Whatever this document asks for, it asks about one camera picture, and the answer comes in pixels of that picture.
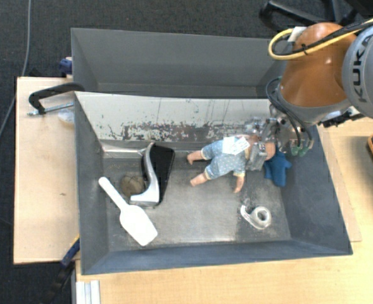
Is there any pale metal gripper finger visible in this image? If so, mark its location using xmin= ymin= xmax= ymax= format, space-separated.
xmin=246 ymin=141 xmax=267 ymax=172

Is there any doll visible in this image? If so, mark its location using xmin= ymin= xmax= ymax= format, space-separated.
xmin=186 ymin=134 xmax=277 ymax=194

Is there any blue cloth mitt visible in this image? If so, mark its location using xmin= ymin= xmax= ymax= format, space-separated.
xmin=263 ymin=149 xmax=293 ymax=188

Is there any grey metal bin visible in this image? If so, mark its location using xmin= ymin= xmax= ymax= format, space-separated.
xmin=70 ymin=27 xmax=354 ymax=276

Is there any brown-grey round stone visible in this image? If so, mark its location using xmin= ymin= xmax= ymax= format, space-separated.
xmin=120 ymin=174 xmax=146 ymax=198

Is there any white plastic scoop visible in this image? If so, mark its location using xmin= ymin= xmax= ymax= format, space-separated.
xmin=98 ymin=176 xmax=159 ymax=247

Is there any black cylinder on white bracket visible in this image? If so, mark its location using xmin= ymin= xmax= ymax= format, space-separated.
xmin=317 ymin=106 xmax=366 ymax=129

